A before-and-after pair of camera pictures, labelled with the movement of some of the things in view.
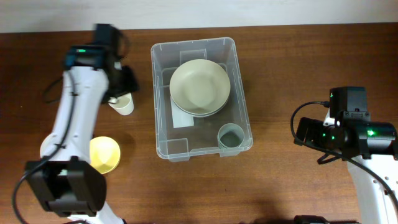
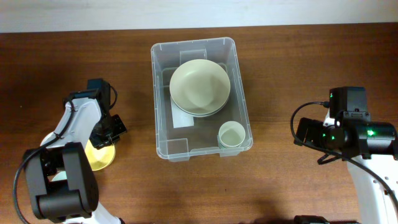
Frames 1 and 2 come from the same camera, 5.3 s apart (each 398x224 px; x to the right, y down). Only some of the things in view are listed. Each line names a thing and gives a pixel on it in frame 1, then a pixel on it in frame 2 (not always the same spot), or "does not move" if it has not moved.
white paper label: [181, 119] does not move
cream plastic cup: [124, 104] -> [231, 134]
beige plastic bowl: [200, 101] does not move
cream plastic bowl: [199, 86] does not move
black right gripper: [314, 126] does not move
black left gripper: [132, 83] -> [101, 141]
